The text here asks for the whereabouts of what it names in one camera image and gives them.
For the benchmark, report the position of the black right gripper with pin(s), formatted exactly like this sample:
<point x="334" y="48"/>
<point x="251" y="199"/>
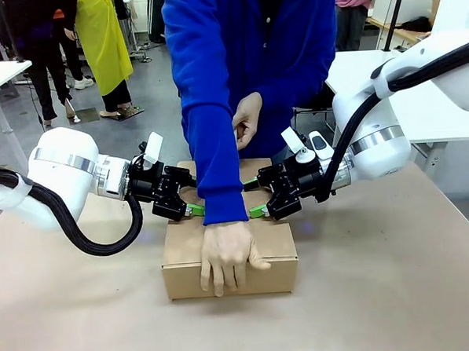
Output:
<point x="303" y="179"/>

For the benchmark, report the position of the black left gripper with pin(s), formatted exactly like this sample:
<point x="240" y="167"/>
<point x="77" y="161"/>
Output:
<point x="144" y="186"/>

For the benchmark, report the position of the brown cardboard box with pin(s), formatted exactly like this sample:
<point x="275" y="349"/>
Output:
<point x="185" y="280"/>

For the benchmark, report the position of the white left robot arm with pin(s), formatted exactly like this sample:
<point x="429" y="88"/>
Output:
<point x="61" y="169"/>

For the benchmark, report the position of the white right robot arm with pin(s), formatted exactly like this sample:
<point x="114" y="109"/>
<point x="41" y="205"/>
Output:
<point x="372" y="109"/>

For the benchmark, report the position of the person's right forearm blue sleeve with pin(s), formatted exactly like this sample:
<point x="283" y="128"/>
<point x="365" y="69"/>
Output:
<point x="219" y="176"/>

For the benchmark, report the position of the person's left hand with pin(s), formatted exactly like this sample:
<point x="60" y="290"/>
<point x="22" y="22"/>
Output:
<point x="249" y="119"/>

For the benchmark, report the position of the person's right hand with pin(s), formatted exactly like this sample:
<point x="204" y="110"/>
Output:
<point x="227" y="254"/>

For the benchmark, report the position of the black chair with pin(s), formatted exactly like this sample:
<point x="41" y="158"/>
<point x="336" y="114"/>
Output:
<point x="314" y="116"/>

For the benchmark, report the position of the person's torso blue sweater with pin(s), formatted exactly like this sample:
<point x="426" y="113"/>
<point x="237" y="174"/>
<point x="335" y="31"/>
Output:
<point x="251" y="45"/>

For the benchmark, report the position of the person in yellow apron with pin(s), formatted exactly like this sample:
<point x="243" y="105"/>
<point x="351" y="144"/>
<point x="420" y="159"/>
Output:
<point x="104" y="52"/>

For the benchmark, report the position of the person in striped jacket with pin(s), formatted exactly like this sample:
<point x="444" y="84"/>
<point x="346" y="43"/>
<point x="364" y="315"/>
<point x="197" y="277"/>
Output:
<point x="156" y="16"/>

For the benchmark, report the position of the person in black clothes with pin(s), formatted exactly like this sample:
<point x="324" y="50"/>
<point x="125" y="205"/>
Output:
<point x="49" y="55"/>

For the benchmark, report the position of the person in pink shirt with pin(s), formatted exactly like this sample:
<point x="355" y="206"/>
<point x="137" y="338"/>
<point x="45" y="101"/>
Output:
<point x="354" y="16"/>

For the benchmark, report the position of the wooden table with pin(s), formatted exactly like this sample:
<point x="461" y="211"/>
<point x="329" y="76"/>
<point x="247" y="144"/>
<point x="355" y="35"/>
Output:
<point x="392" y="31"/>

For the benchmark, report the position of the black tripod pole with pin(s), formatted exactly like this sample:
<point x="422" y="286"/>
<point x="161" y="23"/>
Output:
<point x="396" y="13"/>

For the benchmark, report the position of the black bag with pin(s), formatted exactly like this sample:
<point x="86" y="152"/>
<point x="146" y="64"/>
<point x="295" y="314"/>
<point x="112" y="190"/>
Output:
<point x="417" y="24"/>

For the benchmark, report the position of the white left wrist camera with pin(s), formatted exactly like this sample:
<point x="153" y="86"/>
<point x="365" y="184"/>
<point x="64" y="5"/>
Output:
<point x="154" y="146"/>

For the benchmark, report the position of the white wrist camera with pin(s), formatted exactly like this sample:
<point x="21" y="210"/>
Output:
<point x="295" y="141"/>
<point x="154" y="146"/>

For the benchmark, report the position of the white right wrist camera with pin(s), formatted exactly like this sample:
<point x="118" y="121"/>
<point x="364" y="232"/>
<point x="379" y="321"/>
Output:
<point x="295" y="141"/>

